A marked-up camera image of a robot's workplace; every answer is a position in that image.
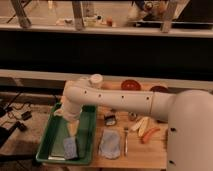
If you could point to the small dark metal cup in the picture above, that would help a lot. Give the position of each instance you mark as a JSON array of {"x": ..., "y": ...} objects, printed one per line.
[{"x": 110, "y": 120}]

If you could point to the silver fork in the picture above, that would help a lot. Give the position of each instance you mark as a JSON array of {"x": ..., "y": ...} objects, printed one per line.
[{"x": 125, "y": 141}]

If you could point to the dark red plate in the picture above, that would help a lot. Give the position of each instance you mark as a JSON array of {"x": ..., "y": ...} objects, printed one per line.
[{"x": 159, "y": 89}]

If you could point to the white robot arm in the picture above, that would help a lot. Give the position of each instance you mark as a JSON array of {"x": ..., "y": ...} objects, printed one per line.
[{"x": 189, "y": 116}]

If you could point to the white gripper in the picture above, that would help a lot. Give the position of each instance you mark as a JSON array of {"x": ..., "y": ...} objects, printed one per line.
[{"x": 70, "y": 112}]

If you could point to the yellow toy banana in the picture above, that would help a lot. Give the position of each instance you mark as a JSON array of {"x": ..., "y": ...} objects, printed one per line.
[{"x": 140, "y": 126}]

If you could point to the red bowl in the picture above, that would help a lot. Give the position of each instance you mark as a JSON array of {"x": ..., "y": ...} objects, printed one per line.
[{"x": 130, "y": 85}]

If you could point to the grey blue cloth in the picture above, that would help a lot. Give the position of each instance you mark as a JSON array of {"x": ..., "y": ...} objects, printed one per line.
[{"x": 109, "y": 146}]

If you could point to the green plastic tray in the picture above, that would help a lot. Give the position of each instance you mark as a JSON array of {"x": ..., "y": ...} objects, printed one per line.
[{"x": 56, "y": 138}]

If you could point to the small round metal object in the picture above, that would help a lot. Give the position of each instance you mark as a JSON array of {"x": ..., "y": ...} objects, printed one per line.
[{"x": 132, "y": 116}]

